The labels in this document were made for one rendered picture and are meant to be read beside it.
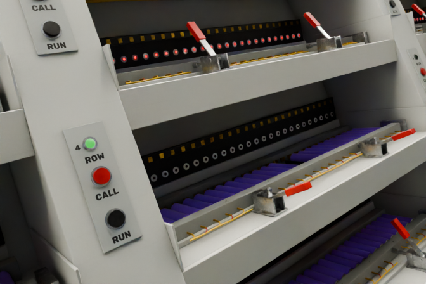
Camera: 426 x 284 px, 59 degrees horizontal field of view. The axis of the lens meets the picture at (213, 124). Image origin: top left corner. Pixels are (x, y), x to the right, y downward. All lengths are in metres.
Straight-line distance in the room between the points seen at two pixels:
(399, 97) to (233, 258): 0.55
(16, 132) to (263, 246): 0.30
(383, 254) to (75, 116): 0.57
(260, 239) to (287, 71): 0.25
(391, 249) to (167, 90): 0.51
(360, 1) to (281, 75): 0.37
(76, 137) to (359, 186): 0.42
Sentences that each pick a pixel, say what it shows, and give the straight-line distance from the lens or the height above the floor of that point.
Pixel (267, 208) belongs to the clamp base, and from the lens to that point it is 0.50.
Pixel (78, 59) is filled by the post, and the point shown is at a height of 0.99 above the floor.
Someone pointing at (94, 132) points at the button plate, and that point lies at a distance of 0.39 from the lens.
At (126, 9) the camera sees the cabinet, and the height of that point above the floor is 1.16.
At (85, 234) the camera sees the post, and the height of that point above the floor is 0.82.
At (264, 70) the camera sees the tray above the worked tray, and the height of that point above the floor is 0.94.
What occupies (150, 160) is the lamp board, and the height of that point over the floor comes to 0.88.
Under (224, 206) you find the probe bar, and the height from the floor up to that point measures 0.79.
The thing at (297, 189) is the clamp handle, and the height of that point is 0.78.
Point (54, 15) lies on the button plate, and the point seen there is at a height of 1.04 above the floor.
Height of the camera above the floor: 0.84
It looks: 6 degrees up
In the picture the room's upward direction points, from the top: 21 degrees counter-clockwise
